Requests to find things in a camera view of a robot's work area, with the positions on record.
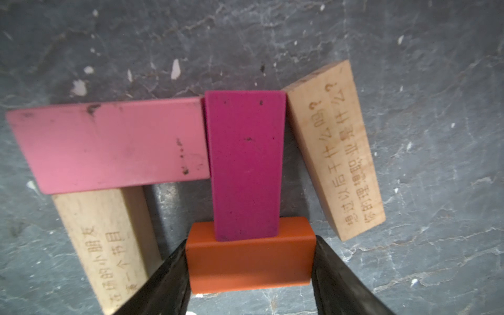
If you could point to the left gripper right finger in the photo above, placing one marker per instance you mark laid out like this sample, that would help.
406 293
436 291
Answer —
337 290

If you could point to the magenta block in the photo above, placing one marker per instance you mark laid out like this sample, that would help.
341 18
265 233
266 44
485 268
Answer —
245 132

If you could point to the wooden block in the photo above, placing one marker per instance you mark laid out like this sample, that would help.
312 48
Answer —
112 233
327 122

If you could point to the orange block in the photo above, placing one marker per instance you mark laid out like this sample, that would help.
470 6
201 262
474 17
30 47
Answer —
255 264

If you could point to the light pink block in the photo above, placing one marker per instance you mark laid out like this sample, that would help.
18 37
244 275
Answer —
103 145

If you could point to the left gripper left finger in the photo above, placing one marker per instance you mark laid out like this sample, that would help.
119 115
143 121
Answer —
166 292

